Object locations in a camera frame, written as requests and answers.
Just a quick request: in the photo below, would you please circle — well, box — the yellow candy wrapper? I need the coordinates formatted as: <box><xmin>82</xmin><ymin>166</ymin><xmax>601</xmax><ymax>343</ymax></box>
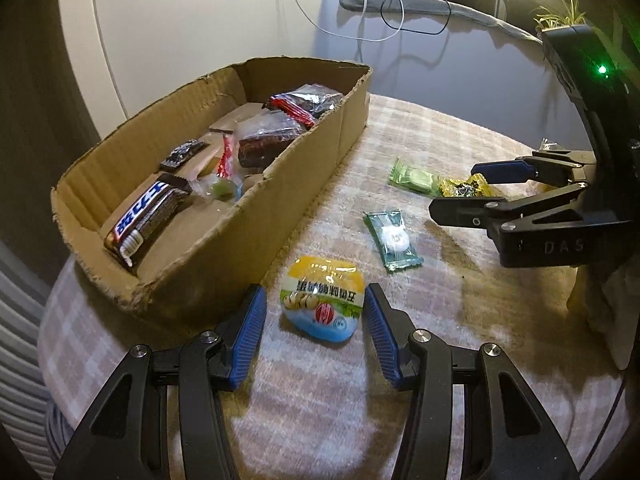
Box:
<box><xmin>438</xmin><ymin>174</ymin><xmax>500</xmax><ymax>198</ymax></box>

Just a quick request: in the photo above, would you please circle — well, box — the light green candy wrapper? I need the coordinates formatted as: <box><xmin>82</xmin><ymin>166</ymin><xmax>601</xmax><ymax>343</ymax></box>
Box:
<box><xmin>388</xmin><ymin>158</ymin><xmax>442</xmax><ymax>197</ymax></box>

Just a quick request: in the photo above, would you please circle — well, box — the teal mint ring candy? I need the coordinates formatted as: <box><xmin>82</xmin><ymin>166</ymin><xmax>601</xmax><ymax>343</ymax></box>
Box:
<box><xmin>363</xmin><ymin>209</ymin><xmax>423</xmax><ymax>273</ymax></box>

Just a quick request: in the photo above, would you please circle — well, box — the yellow blue jelly cup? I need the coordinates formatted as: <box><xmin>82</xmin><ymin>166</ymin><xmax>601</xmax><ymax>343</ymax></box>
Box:
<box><xmin>279</xmin><ymin>256</ymin><xmax>366</xmax><ymax>344</ymax></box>

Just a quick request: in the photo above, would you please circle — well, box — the dark dried fruit clear bag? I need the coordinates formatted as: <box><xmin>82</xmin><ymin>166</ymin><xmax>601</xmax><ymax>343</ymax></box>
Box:
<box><xmin>262</xmin><ymin>84</ymin><xmax>344</xmax><ymax>129</ymax></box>

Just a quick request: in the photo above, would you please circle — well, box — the snickers bar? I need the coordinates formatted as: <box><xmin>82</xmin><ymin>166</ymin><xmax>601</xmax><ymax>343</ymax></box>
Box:
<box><xmin>103</xmin><ymin>172</ymin><xmax>192</xmax><ymax>273</ymax></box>

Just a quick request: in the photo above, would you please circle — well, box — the orange jelly cup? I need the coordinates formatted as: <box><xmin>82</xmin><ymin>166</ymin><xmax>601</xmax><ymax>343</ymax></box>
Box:
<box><xmin>190</xmin><ymin>174</ymin><xmax>243</xmax><ymax>202</ymax></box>

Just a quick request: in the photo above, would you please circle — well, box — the black small candy wrapper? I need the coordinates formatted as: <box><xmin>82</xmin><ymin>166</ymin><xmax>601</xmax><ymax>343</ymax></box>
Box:
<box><xmin>158</xmin><ymin>139</ymin><xmax>208</xmax><ymax>172</ymax></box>

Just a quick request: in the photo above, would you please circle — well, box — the potted spider plant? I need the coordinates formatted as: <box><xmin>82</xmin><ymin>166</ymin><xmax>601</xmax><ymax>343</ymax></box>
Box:
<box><xmin>534</xmin><ymin>0</ymin><xmax>587</xmax><ymax>32</ymax></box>

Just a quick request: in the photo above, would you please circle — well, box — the plaid pink tablecloth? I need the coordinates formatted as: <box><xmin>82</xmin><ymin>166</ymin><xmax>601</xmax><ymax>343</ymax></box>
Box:
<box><xmin>37</xmin><ymin>93</ymin><xmax>632</xmax><ymax>480</ymax></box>

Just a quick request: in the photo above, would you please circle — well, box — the grey windowsill cloth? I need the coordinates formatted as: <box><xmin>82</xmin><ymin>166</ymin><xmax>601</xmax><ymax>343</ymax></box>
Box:
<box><xmin>338</xmin><ymin>0</ymin><xmax>540</xmax><ymax>44</ymax></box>

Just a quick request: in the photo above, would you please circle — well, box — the brown cardboard box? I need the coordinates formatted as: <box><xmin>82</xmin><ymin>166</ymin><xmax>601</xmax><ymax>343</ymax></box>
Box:
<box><xmin>51</xmin><ymin>56</ymin><xmax>371</xmax><ymax>334</ymax></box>

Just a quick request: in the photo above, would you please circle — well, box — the white wardrobe cabinet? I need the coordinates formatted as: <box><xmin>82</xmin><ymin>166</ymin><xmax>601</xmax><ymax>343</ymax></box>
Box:
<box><xmin>58</xmin><ymin>0</ymin><xmax>322</xmax><ymax>136</ymax></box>

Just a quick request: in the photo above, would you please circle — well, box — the black power cable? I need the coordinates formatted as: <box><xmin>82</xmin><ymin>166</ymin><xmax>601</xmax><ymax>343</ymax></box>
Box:
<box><xmin>380</xmin><ymin>0</ymin><xmax>454</xmax><ymax>37</ymax></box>

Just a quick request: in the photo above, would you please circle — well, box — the white charging cable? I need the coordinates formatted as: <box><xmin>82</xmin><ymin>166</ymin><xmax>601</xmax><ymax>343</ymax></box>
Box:
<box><xmin>278</xmin><ymin>0</ymin><xmax>407</xmax><ymax>45</ymax></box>

